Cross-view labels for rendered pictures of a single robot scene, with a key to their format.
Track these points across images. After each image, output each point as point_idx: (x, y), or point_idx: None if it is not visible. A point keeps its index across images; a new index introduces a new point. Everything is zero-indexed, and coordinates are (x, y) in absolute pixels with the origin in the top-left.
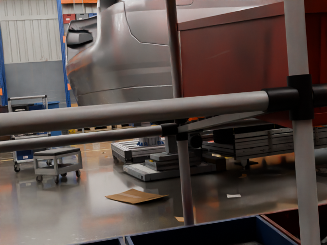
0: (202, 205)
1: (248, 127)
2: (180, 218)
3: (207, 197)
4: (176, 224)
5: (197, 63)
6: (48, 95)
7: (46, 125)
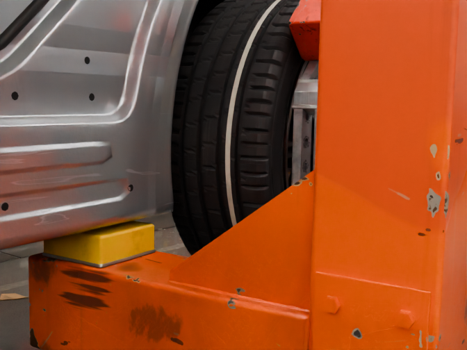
0: (1, 325)
1: None
2: (17, 296)
3: (7, 348)
4: (14, 289)
5: None
6: None
7: None
